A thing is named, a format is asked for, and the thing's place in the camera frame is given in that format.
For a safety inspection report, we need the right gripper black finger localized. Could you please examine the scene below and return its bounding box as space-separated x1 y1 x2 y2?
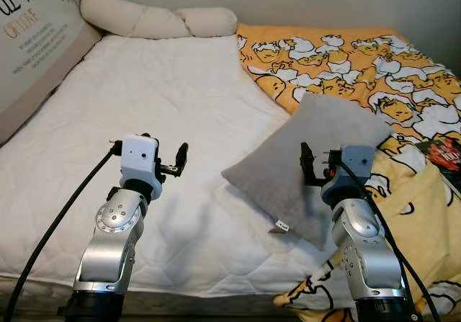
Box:
300 143 318 187

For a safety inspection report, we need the grey pillow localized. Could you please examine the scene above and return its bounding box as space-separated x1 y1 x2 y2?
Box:
221 93 393 252

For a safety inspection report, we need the dark red cover book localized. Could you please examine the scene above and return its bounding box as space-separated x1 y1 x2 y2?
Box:
414 136 461 193

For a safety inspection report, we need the white quilted mattress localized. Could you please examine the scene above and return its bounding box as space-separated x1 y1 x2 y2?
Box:
0 32 346 319

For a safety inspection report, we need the yellow cartoon egg blanket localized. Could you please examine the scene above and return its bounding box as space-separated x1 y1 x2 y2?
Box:
236 23 461 322

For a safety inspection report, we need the cream bolster pillow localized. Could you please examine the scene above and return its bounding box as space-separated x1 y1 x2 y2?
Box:
79 0 238 40

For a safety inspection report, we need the printed grey headboard cushion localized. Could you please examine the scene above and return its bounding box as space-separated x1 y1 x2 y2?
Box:
0 0 102 146

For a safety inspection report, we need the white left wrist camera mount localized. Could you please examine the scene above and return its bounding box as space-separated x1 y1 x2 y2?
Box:
119 135 161 186

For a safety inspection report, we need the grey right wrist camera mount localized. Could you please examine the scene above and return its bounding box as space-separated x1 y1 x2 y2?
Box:
328 145 377 189

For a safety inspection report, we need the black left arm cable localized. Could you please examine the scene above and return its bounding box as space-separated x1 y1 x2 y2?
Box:
4 143 122 322

